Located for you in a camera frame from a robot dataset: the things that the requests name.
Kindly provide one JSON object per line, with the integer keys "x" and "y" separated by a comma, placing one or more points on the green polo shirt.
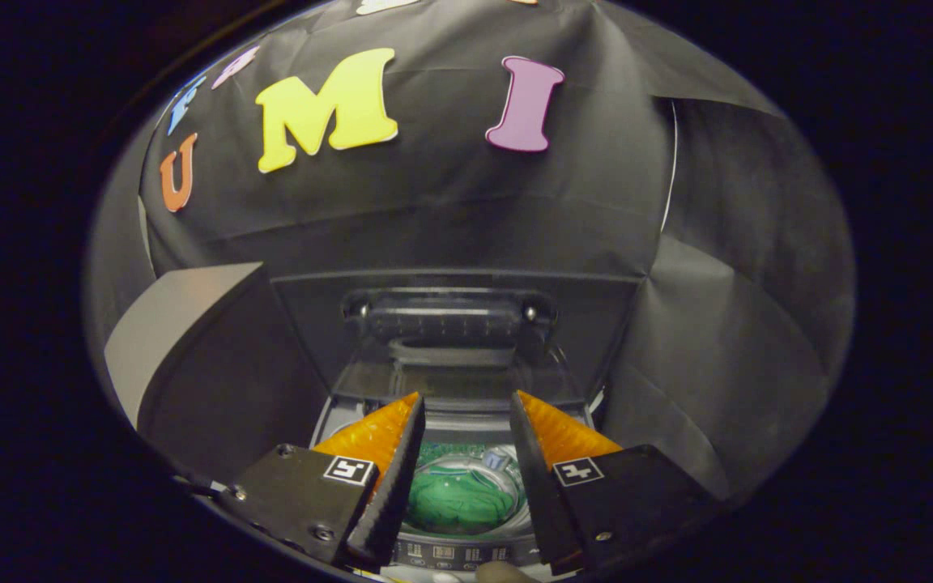
{"x": 458, "y": 502}

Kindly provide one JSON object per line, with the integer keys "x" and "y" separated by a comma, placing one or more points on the beige cabinet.
{"x": 175, "y": 308}

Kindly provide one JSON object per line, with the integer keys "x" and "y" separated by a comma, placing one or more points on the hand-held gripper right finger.
{"x": 535, "y": 486}

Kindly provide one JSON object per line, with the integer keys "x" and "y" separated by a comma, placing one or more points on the black backdrop cloth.
{"x": 434, "y": 210}

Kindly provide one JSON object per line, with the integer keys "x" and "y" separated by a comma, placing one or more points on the dark grey washing machine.
{"x": 466, "y": 552}

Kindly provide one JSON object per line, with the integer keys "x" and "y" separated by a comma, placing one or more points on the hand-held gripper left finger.
{"x": 398, "y": 486}

